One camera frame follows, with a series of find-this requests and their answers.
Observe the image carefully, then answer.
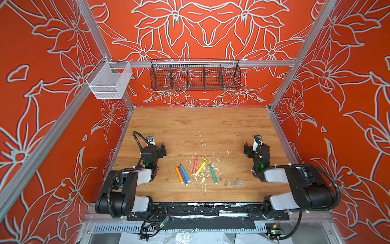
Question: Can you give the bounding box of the pink marker pen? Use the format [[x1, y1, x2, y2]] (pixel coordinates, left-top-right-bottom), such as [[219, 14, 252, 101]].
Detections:
[[192, 156, 198, 175]]

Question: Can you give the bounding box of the white slotted cable duct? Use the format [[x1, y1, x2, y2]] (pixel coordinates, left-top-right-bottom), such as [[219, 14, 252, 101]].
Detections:
[[89, 222, 267, 234]]

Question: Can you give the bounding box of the purple marker pen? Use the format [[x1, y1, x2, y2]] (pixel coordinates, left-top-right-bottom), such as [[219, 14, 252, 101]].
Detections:
[[179, 167, 188, 186]]

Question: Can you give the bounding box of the blue marker pen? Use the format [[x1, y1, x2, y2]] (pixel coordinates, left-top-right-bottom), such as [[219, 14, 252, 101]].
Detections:
[[180, 164, 190, 183]]

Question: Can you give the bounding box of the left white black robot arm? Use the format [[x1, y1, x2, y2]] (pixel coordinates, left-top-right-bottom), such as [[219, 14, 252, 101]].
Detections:
[[95, 144, 167, 219]]

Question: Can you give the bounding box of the orange marker pen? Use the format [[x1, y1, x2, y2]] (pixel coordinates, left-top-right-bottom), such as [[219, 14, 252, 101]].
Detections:
[[175, 165, 184, 184]]

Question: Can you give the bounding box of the yellow marker pen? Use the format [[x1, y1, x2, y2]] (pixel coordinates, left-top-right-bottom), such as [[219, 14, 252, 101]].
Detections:
[[195, 160, 208, 176]]

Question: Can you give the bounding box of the green marker pen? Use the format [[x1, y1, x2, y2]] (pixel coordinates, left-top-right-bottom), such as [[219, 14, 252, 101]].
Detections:
[[209, 164, 218, 185]]

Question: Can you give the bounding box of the black wire mesh basket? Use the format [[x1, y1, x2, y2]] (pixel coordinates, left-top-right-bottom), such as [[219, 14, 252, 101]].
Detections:
[[150, 59, 242, 92]]

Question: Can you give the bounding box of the white wire mesh basket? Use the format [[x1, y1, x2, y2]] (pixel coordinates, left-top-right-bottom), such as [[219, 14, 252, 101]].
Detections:
[[86, 56, 133, 99]]

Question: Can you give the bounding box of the left base cable bundle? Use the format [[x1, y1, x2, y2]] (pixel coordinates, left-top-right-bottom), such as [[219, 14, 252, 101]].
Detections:
[[133, 210, 170, 242]]

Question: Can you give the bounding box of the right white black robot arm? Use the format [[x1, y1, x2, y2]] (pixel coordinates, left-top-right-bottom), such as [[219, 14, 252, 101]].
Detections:
[[243, 141, 341, 219]]

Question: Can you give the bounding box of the right base cable connector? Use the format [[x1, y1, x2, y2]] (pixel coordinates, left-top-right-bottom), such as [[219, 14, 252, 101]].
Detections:
[[265, 215, 302, 243]]

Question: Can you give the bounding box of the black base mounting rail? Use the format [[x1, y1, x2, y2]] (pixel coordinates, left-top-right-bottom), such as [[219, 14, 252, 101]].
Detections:
[[126, 202, 290, 222]]

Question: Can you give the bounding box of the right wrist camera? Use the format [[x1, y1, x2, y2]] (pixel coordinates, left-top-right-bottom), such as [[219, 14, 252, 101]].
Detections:
[[254, 135, 262, 145]]

